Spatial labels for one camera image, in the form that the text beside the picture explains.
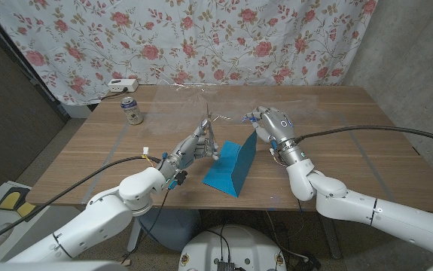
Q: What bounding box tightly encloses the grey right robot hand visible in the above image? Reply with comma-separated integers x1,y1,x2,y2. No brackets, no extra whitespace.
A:
244,106,315,167

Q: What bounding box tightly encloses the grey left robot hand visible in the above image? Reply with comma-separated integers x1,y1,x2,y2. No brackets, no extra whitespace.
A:
157,119,221,182

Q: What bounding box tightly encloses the blue folded paper card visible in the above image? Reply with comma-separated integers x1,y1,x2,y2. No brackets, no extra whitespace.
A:
202,130,258,198

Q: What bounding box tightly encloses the silver beverage can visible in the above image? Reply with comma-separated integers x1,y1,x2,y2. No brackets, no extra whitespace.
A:
120,96,145,126

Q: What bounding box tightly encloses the grey stool with white legs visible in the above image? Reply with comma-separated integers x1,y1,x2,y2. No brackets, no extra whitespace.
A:
127,209,202,253

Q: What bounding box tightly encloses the white power strip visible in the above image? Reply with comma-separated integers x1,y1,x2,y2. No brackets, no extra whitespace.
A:
107,78,139,93

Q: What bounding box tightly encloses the white robot torso base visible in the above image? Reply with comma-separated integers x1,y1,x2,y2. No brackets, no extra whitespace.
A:
178,224,288,271

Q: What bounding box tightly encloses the floral rose backdrop cloth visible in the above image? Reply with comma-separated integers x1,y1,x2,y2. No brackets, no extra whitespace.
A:
0,0,379,106

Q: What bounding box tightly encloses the grey table leg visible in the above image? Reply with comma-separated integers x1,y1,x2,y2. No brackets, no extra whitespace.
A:
319,218,343,260

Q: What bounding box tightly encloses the black power adapter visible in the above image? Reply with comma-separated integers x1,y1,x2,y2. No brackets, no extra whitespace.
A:
293,251,322,271

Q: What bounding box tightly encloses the white floor platform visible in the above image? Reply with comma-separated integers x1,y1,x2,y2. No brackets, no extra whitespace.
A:
0,180,85,264

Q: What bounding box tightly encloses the yellow black foot pedal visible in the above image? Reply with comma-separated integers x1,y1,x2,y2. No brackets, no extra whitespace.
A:
0,187,47,223

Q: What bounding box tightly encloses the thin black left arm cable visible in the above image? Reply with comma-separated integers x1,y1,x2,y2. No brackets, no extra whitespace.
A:
121,187,171,264

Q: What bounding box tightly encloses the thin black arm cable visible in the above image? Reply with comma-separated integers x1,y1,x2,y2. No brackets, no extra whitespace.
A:
297,199,306,229
121,187,171,264

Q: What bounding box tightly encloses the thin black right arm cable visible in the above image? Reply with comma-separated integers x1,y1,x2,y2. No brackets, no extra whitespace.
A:
297,199,306,229

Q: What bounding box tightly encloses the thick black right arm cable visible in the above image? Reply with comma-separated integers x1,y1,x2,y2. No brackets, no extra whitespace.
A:
294,125,433,148

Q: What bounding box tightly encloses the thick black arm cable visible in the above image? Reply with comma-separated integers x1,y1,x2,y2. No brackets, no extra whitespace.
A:
294,125,433,148
0,156,163,250

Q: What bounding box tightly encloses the black power strip cord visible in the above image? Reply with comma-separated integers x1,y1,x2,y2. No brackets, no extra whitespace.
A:
99,87,129,102

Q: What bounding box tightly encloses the black torso cable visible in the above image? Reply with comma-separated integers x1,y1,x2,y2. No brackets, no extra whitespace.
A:
204,224,232,263

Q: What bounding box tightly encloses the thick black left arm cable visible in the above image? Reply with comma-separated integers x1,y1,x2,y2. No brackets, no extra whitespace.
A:
0,156,163,250

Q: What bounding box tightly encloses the black door frame strip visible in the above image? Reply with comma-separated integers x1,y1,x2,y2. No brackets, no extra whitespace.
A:
0,5,70,122

